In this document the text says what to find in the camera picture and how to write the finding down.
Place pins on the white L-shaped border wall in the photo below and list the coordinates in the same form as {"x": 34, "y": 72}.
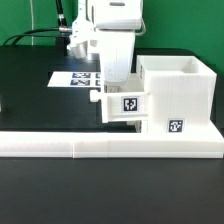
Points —
{"x": 159, "y": 142}

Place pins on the white fiducial marker sheet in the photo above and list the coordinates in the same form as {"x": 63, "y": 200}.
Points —
{"x": 75, "y": 79}

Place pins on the white front drawer tray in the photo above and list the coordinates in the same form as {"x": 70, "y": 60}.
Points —
{"x": 140, "y": 124}

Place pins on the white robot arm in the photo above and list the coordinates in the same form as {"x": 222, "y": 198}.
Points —
{"x": 110, "y": 28}

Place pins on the white drawer tray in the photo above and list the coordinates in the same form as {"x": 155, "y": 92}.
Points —
{"x": 129, "y": 103}
{"x": 140, "y": 124}

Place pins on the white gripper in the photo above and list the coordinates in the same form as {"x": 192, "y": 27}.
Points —
{"x": 116, "y": 54}

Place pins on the white drawer cabinet box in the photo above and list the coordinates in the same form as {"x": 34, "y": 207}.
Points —
{"x": 180, "y": 90}

